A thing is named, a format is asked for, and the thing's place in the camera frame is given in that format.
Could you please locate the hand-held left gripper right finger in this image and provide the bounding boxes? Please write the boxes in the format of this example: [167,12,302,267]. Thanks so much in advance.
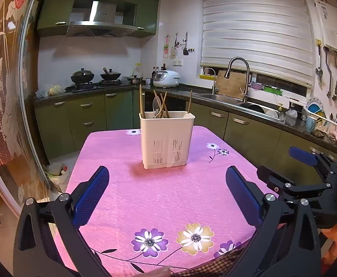
[225,166,322,277]

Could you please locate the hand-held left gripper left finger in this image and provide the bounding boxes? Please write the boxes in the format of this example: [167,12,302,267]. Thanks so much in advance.
[13,166,111,277]

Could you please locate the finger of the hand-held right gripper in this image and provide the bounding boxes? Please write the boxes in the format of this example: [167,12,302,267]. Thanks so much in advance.
[256,164,332,202]
[289,147,337,176]

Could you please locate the white slotted utensil holder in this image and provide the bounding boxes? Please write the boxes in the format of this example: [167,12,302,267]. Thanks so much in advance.
[140,111,196,170]

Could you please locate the person's right hand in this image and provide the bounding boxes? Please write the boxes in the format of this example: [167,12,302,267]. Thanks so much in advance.
[320,226,337,266]

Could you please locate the light blue mug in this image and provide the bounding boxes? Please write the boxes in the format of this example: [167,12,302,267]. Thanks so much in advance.
[305,115,316,132]

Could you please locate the trash bin with bag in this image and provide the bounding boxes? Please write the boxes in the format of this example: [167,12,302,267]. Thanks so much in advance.
[44,163,71,192]

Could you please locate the clear plastic bag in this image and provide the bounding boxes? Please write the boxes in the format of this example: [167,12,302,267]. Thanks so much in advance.
[285,110,297,126]

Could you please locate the dish rack with plates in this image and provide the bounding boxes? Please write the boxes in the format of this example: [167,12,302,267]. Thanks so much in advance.
[304,96,337,133]

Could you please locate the green sink base cabinet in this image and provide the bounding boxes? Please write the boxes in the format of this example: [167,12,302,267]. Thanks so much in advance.
[134,88,337,179]

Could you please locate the pink floral tablecloth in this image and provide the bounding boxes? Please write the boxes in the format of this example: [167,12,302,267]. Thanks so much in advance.
[53,125,275,277]

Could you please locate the hanging steel utensil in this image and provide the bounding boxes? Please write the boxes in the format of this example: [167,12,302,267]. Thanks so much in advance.
[332,50,337,101]
[315,45,323,85]
[324,48,332,97]

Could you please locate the dark pan in sink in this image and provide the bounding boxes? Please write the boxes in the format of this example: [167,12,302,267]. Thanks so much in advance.
[239,102,264,113]

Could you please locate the green plastic box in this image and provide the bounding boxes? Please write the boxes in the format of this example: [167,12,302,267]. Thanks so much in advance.
[263,85,283,96]

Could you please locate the checkered clothing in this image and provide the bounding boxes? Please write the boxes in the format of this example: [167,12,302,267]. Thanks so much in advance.
[171,241,245,277]

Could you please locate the green stove base cabinet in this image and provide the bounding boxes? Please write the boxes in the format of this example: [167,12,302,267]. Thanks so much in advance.
[34,89,134,159]

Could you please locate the steel kitchen sink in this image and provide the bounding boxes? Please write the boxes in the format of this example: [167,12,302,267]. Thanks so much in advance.
[199,92,244,104]

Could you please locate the steel gooseneck faucet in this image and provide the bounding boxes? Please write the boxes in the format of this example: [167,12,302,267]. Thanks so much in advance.
[224,57,250,103]

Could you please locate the wooden cutting board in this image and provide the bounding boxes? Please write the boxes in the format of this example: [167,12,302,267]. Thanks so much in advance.
[215,70,251,99]

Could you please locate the gas stove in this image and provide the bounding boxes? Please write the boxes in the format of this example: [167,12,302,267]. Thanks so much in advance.
[66,81,123,93]

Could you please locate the small steel tap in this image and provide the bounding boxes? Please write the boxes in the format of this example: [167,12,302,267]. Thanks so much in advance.
[203,68,216,94]

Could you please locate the vegetables on counter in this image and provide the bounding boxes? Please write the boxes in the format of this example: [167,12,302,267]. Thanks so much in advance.
[36,84,65,97]

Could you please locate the floral glass sliding door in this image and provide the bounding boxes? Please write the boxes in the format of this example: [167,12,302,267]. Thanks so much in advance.
[0,0,51,208]

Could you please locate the white window blind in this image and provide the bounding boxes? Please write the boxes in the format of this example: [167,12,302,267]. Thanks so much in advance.
[200,0,314,87]

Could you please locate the white water heater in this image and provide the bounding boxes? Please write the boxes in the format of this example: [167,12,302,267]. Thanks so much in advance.
[313,0,337,57]

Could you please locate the white rice cooker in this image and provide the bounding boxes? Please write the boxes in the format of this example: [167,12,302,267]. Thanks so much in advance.
[153,70,181,88]

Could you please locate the dark sauce bottles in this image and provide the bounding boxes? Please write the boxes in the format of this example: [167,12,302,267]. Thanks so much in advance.
[152,63,167,77]

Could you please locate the hanging black spatula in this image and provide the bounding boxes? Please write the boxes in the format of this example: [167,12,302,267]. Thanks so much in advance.
[182,32,190,56]

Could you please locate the hanging light spatula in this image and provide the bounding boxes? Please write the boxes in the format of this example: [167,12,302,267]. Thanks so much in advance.
[170,33,178,57]

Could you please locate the steel range hood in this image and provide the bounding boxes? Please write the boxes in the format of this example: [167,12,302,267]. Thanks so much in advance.
[66,0,138,38]

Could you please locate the green upper cabinets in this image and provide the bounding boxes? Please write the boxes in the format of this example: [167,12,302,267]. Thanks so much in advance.
[37,0,160,38]

